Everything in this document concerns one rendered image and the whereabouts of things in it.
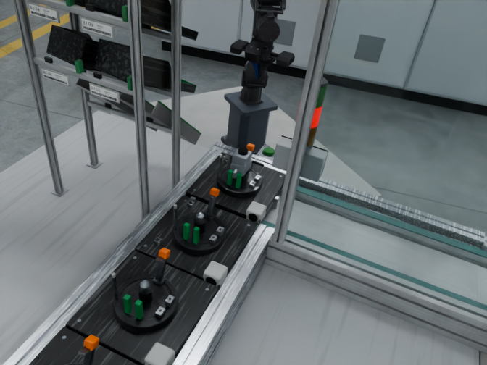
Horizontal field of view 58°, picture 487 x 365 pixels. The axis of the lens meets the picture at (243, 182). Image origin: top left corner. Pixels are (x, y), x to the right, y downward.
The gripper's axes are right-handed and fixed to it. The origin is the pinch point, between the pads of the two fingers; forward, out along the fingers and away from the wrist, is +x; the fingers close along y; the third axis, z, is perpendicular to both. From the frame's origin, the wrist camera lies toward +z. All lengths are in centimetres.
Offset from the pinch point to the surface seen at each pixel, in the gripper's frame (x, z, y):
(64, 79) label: -3, 42, -36
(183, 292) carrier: 29, 63, 11
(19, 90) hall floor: 122, -111, -242
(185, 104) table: 39, -31, -43
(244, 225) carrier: 29.0, 35.6, 13.9
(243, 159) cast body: 17.7, 22.3, 6.5
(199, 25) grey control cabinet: 87, -255, -156
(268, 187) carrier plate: 28.8, 16.9, 13.6
